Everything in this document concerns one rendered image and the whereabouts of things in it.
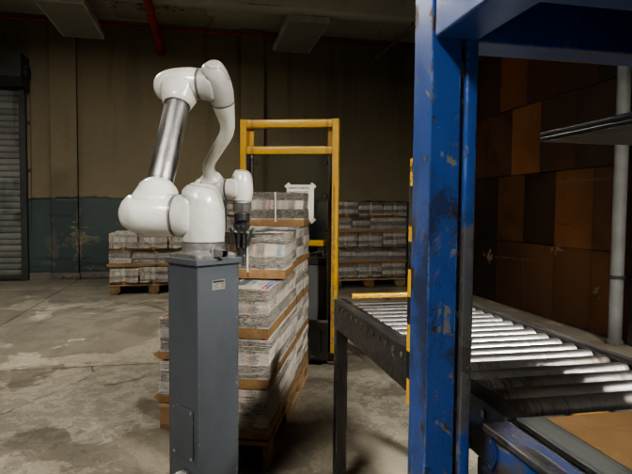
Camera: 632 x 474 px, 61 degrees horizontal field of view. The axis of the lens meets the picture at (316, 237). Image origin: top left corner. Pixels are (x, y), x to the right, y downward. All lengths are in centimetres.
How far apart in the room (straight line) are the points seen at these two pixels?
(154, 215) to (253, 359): 83
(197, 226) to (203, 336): 39
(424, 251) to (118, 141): 884
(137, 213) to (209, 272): 34
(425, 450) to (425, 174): 45
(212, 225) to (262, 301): 56
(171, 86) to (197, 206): 60
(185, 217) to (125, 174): 754
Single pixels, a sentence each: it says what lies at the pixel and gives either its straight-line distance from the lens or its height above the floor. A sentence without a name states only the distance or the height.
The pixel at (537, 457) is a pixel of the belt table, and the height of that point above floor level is 79.
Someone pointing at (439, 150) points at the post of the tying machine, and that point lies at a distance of 89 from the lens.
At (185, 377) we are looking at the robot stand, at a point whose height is 57.
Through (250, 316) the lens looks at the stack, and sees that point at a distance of 244.
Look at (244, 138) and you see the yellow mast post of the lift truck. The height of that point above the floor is 170.
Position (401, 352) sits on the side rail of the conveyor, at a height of 78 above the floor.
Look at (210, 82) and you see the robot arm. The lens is 234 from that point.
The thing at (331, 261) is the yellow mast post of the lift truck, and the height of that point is 79.
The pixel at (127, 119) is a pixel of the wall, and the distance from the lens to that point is 960.
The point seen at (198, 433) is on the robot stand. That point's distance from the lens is 209.
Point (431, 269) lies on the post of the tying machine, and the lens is 89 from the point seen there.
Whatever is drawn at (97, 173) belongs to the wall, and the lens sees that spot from 958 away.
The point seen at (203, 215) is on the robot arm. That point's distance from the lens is 198.
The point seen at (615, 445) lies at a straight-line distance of 107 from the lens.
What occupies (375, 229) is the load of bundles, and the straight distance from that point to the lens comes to 815.
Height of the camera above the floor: 118
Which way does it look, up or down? 3 degrees down
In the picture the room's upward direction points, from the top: straight up
